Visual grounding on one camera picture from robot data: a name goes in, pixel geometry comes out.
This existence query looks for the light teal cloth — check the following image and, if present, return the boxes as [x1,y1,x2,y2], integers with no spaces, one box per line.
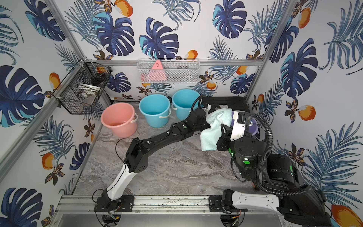
[200,108,233,151]

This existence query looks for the purple plastic bucket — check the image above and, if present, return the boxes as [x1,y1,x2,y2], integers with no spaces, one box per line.
[231,111,259,141]

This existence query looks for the pink plastic bucket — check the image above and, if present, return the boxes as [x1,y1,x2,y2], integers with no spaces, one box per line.
[101,103,138,138]

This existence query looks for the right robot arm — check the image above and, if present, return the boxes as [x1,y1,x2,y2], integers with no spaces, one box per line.
[210,114,332,227]

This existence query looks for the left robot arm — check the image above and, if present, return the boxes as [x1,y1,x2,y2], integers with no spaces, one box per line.
[94,95,209,212]

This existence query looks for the teal bucket with label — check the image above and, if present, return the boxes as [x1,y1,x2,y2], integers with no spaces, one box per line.
[172,89,200,121]

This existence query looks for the teal plastic bucket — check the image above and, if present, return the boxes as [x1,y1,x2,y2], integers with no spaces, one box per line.
[139,94,171,128]

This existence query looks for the black tool case orange latches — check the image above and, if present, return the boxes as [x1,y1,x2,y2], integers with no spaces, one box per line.
[202,96,250,113]

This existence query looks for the pink triangle item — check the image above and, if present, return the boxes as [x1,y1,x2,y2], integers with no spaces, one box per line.
[146,60,167,82]

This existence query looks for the clear wall shelf basket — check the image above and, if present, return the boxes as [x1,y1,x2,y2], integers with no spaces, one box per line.
[137,59,200,83]

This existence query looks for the black wire basket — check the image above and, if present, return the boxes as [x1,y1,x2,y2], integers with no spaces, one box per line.
[52,59,112,115]

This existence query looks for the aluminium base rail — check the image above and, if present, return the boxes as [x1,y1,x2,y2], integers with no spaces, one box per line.
[55,194,287,215]

